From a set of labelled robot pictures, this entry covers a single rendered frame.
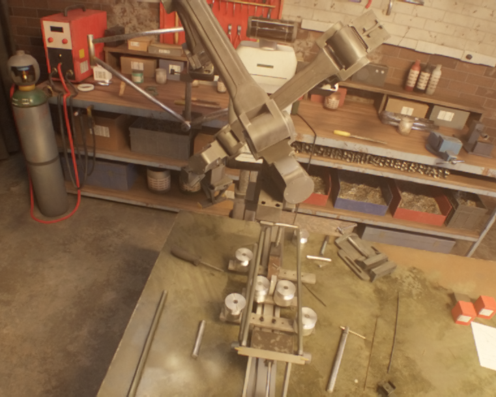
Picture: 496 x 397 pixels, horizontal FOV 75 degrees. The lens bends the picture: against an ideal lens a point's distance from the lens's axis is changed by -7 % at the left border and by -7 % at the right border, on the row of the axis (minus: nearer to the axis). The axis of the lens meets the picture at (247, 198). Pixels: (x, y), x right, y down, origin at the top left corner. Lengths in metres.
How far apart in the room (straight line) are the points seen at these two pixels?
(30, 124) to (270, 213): 1.95
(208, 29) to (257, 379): 0.72
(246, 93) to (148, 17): 2.33
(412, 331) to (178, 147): 1.75
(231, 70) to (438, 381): 0.87
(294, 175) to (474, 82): 2.63
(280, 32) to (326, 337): 0.91
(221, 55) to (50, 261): 1.96
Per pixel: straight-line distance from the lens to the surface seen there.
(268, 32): 1.19
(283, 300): 0.91
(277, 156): 0.61
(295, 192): 0.59
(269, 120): 0.60
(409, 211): 2.54
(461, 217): 2.71
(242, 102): 0.61
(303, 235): 1.14
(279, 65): 1.29
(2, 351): 2.10
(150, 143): 2.36
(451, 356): 1.09
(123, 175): 2.59
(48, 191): 2.61
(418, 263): 1.30
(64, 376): 1.92
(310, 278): 1.01
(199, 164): 0.93
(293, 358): 0.71
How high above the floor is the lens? 1.65
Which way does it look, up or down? 36 degrees down
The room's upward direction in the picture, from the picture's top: 9 degrees clockwise
